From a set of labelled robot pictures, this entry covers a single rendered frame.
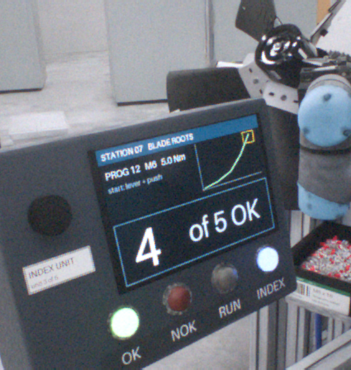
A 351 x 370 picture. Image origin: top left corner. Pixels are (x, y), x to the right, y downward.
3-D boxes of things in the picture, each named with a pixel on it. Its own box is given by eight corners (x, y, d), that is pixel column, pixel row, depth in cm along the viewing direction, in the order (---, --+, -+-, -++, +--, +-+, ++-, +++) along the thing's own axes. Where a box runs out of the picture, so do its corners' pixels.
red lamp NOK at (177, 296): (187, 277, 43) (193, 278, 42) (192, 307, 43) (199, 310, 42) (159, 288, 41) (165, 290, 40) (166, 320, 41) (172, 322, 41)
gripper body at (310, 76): (301, 66, 94) (296, 77, 83) (352, 60, 91) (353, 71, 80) (305, 107, 96) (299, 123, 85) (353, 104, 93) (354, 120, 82)
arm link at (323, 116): (294, 152, 71) (296, 91, 68) (301, 132, 81) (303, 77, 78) (354, 155, 69) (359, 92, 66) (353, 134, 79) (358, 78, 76)
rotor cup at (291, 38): (285, 58, 129) (256, 26, 121) (339, 45, 119) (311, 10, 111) (272, 107, 125) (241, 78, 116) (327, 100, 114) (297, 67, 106)
